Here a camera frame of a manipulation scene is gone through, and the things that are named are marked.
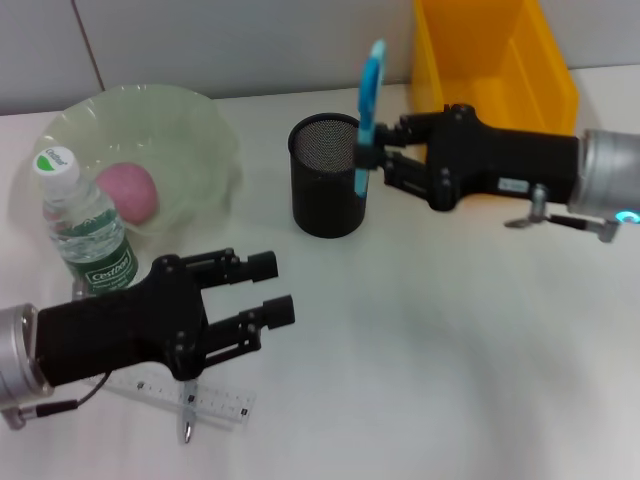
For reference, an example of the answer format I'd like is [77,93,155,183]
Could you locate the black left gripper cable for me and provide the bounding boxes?
[18,372,110,420]

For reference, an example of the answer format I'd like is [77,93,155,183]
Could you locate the pink peach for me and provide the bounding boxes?
[94,162,160,226]

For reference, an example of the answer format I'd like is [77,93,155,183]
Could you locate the pale green wavy glass plate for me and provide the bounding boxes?
[32,84,241,239]

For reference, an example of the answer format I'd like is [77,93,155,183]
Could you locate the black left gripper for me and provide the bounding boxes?
[36,247,297,389]

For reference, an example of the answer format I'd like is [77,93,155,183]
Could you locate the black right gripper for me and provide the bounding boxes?
[354,103,582,212]

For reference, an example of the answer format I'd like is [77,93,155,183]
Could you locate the silver ballpoint pen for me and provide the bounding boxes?
[178,379,201,445]

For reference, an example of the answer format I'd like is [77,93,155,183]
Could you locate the clear green-label water bottle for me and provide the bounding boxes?
[32,144,140,295]

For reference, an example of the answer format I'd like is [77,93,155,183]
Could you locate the black mesh pen holder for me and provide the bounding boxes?
[287,113,375,239]

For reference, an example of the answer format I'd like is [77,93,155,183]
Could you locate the transparent plastic ruler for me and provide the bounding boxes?
[104,368,258,431]

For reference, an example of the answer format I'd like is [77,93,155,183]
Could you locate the blue scissors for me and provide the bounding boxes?
[352,39,389,200]

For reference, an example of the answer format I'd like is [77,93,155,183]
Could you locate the yellow plastic bin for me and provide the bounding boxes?
[412,0,581,137]

